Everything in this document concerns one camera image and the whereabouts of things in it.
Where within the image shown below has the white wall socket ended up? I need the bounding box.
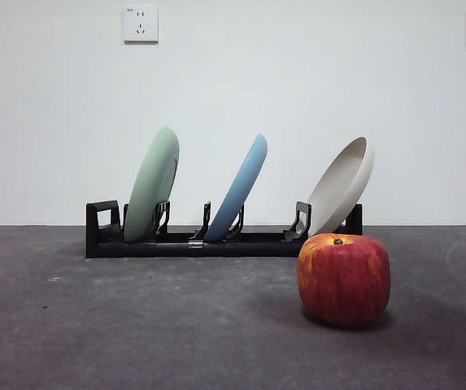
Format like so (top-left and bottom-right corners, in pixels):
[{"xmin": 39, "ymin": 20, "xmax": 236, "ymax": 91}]
[{"xmin": 124, "ymin": 5, "xmax": 160, "ymax": 45}]

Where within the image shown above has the red apple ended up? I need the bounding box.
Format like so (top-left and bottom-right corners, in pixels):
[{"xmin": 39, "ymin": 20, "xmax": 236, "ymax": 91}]
[{"xmin": 296, "ymin": 232, "xmax": 392, "ymax": 329}]

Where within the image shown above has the blue plate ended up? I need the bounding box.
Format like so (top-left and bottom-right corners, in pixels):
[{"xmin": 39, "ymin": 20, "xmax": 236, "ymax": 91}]
[{"xmin": 207, "ymin": 132, "xmax": 269, "ymax": 241}]

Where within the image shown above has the green plate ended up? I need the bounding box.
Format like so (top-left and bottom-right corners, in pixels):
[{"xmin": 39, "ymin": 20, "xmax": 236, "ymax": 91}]
[{"xmin": 123, "ymin": 125, "xmax": 181, "ymax": 244}]

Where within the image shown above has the beige plate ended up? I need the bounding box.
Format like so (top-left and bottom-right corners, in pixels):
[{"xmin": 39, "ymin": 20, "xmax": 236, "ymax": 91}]
[{"xmin": 306, "ymin": 136, "xmax": 376, "ymax": 242}]

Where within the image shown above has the black plate rack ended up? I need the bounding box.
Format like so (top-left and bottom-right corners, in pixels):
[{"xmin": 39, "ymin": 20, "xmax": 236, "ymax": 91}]
[{"xmin": 85, "ymin": 198, "xmax": 364, "ymax": 259}]

